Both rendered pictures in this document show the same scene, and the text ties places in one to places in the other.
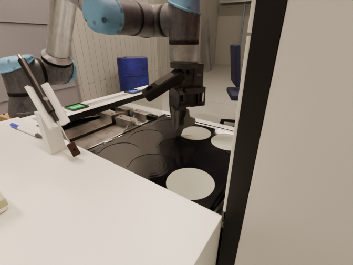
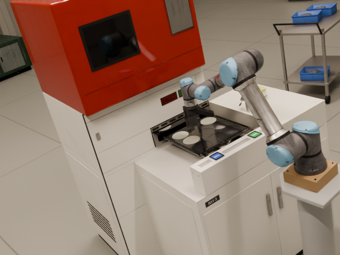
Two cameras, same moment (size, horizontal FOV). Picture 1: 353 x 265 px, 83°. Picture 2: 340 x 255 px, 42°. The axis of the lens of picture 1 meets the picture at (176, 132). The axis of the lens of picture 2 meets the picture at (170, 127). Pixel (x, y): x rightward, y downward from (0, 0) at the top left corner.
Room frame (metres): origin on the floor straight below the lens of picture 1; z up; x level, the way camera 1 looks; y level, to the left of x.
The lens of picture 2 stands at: (2.63, 0.90, 2.06)
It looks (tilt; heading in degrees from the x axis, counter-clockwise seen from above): 25 degrees down; 207
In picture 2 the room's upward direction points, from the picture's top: 14 degrees counter-clockwise
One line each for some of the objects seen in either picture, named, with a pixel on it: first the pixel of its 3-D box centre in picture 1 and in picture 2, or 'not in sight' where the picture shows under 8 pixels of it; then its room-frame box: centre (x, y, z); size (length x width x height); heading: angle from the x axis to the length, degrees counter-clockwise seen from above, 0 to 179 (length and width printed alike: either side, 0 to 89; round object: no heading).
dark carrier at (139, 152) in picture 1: (176, 147); (205, 132); (0.48, 0.00, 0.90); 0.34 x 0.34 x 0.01; 56
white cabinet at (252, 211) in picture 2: not in sight; (240, 201); (0.47, 0.13, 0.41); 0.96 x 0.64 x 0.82; 146
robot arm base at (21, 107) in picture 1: (28, 102); (309, 157); (0.80, 0.62, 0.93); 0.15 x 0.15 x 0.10
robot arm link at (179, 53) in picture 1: (183, 53); (190, 101); (0.55, -0.02, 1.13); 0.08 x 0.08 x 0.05
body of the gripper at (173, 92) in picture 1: (185, 85); (192, 115); (0.55, -0.03, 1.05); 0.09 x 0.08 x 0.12; 113
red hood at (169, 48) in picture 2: not in sight; (108, 33); (0.33, -0.55, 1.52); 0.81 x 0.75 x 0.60; 146
